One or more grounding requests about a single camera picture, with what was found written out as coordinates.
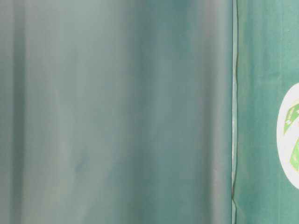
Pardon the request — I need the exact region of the white tape roll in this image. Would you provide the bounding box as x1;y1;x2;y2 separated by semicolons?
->
276;84;299;188

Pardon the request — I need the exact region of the green table cloth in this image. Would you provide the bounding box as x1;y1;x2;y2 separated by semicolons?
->
0;0;299;224

